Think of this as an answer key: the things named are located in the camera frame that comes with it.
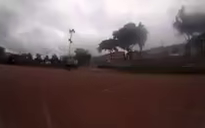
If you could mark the large dark tree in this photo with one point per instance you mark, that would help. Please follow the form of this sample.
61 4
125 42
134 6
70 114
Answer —
128 36

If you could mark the low building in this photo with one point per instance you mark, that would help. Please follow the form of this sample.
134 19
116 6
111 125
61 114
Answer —
201 46

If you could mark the red running track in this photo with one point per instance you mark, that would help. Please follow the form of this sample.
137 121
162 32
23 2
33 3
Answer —
100 100

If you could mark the tall floodlight pole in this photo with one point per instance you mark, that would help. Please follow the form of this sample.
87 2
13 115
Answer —
70 46

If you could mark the row of trees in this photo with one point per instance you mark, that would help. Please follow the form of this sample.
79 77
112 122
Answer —
40 58

